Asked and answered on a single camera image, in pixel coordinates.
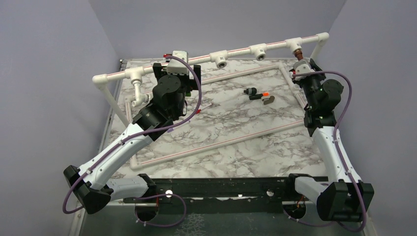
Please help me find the brown water faucet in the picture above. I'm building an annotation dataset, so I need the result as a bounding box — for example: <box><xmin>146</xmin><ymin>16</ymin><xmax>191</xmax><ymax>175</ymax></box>
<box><xmin>294</xmin><ymin>49</ymin><xmax>304</xmax><ymax>61</ymax></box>

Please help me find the white PVC pipe frame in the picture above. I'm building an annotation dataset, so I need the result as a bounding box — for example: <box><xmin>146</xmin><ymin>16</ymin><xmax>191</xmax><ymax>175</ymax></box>
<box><xmin>91</xmin><ymin>31</ymin><xmax>330</xmax><ymax>171</ymax></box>

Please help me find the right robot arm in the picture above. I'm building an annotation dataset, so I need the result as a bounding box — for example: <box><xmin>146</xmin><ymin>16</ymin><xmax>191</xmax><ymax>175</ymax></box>
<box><xmin>284</xmin><ymin>59</ymin><xmax>374</xmax><ymax>222</ymax></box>

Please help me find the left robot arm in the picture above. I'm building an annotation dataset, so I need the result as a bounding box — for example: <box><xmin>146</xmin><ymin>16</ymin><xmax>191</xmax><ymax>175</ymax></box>
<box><xmin>62</xmin><ymin>63</ymin><xmax>202</xmax><ymax>214</ymax></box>

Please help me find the white water faucet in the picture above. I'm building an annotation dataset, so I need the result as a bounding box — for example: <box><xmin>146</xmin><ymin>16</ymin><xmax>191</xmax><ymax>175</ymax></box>
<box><xmin>131</xmin><ymin>80</ymin><xmax>148</xmax><ymax>107</ymax></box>

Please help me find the red capped white pen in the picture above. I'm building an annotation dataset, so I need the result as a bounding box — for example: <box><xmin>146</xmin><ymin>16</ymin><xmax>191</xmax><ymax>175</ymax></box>
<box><xmin>196</xmin><ymin>104</ymin><xmax>213</xmax><ymax>114</ymax></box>

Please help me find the black orange marker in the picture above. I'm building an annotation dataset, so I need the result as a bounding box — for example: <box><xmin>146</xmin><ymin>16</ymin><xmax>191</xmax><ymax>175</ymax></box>
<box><xmin>249</xmin><ymin>92</ymin><xmax>269</xmax><ymax>100</ymax></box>

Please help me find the black grey faucet part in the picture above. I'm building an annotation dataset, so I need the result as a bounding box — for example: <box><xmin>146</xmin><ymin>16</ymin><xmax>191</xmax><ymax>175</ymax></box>
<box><xmin>243</xmin><ymin>88</ymin><xmax>257</xmax><ymax>96</ymax></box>

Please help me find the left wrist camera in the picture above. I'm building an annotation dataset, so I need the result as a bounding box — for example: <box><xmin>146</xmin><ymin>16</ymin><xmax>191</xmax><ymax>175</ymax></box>
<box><xmin>164</xmin><ymin>51</ymin><xmax>189</xmax><ymax>76</ymax></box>

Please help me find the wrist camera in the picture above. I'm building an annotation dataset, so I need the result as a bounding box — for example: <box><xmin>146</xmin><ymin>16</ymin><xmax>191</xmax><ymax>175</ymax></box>
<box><xmin>293</xmin><ymin>58</ymin><xmax>314</xmax><ymax>75</ymax></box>
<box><xmin>164</xmin><ymin>51</ymin><xmax>189</xmax><ymax>76</ymax></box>

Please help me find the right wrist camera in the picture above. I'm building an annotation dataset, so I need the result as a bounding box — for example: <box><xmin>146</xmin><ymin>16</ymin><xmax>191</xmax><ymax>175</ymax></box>
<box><xmin>293</xmin><ymin>58</ymin><xmax>314</xmax><ymax>75</ymax></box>

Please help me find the grey metal handle piece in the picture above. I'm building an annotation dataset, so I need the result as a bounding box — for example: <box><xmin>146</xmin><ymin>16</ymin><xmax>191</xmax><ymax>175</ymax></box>
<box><xmin>262</xmin><ymin>95</ymin><xmax>275</xmax><ymax>105</ymax></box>

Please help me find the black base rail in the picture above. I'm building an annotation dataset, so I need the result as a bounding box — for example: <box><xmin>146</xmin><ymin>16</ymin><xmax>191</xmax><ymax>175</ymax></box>
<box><xmin>85</xmin><ymin>177</ymin><xmax>327</xmax><ymax>216</ymax></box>

